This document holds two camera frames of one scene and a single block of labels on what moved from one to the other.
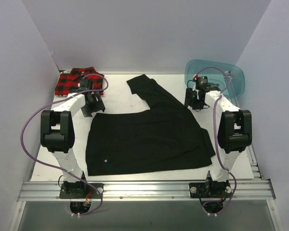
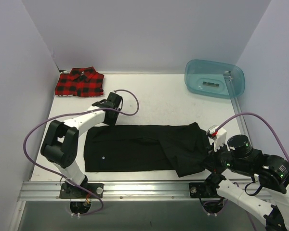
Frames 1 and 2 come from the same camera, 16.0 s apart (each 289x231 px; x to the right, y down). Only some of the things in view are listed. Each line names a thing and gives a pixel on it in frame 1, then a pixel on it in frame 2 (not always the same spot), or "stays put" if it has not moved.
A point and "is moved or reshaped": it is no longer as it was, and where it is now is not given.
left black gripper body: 93,105 -> 111,118
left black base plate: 81,191 stays put
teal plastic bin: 229,78 stays put
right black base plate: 210,190 stays put
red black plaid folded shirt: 68,83 stays put
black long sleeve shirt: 166,135 is moved or reshaped
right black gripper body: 192,101 -> 212,157
